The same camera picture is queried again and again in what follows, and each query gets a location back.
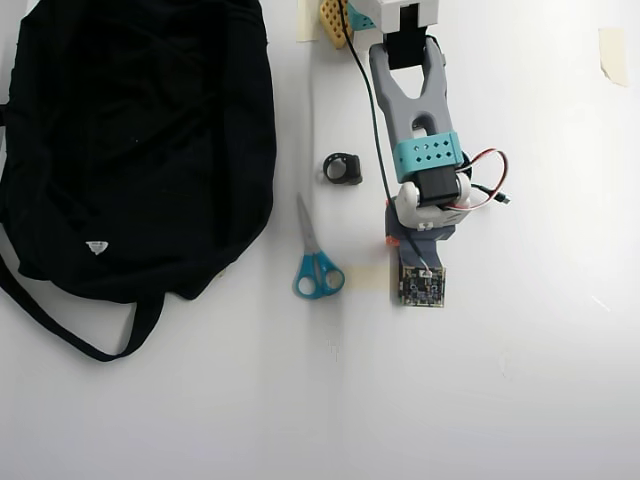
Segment yellow perforated base part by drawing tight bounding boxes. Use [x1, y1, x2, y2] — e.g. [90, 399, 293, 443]
[318, 0, 355, 51]

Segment bare camera circuit board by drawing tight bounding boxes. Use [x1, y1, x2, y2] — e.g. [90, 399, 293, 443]
[398, 264, 447, 309]

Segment coiled black USB cable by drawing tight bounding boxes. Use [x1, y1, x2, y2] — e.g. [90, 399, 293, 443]
[460, 152, 512, 205]

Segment black plastic ring part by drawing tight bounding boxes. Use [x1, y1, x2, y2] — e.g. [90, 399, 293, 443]
[322, 152, 363, 187]

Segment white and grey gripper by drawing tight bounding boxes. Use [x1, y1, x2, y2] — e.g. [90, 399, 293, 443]
[383, 174, 472, 268]

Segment torn beige masking tape piece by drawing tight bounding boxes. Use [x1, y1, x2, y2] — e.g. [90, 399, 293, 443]
[598, 27, 629, 88]

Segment black fabric bag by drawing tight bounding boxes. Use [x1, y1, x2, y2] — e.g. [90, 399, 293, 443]
[0, 0, 278, 363]

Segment red white black servo wire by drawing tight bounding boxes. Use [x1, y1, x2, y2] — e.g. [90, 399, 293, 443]
[449, 148, 511, 211]

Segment blue handled scissors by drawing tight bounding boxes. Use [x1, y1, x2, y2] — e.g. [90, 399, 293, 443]
[292, 192, 347, 301]

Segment narrow beige masking tape strip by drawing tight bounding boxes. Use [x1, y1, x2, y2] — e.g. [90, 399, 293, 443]
[294, 0, 324, 43]

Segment wide beige masking tape strip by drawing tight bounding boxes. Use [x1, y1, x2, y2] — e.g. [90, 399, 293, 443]
[343, 264, 394, 293]

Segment black camera cable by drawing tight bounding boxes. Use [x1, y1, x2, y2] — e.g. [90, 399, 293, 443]
[337, 0, 429, 275]

